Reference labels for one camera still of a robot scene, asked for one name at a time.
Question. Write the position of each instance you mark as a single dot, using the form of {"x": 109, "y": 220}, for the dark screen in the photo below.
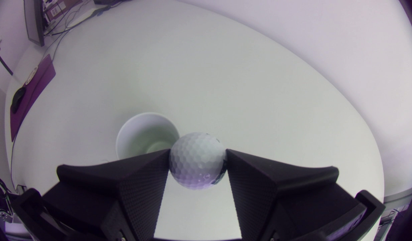
{"x": 34, "y": 20}

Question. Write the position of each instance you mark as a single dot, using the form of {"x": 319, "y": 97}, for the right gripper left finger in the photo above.
{"x": 135, "y": 194}

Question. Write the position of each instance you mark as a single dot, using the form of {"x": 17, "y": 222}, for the black computer mouse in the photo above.
{"x": 18, "y": 98}

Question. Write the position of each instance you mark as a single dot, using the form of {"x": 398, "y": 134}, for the white golf ball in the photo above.
{"x": 195, "y": 160}

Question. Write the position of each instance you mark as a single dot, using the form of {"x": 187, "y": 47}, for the round white coaster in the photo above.
{"x": 31, "y": 75}

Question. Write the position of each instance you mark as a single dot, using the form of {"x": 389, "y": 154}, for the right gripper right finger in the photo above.
{"x": 266, "y": 194}

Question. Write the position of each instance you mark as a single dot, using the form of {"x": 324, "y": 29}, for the white mug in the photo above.
{"x": 139, "y": 124}

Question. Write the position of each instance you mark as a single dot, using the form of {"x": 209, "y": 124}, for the dark mat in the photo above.
{"x": 42, "y": 80}

